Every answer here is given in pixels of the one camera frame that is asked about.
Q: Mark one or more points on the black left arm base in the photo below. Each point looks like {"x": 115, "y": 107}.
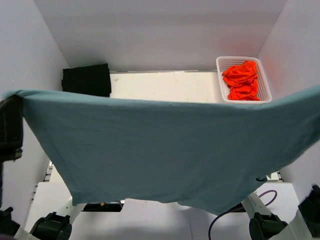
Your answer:
{"x": 105, "y": 207}

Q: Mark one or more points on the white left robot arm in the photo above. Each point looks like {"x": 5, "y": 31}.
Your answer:
{"x": 54, "y": 226}

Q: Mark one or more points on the crumpled orange t-shirt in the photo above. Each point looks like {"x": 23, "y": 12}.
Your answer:
{"x": 242, "y": 81}

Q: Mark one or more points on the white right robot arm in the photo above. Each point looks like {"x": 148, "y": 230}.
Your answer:
{"x": 264, "y": 225}

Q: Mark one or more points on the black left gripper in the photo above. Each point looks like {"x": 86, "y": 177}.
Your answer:
{"x": 11, "y": 126}

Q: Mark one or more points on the white plastic mesh basket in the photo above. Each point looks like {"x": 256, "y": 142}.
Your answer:
{"x": 263, "y": 92}

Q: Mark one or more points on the teal blue t-shirt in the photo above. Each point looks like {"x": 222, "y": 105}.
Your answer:
{"x": 203, "y": 155}

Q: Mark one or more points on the folded black t-shirt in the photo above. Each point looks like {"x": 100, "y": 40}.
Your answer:
{"x": 89, "y": 80}

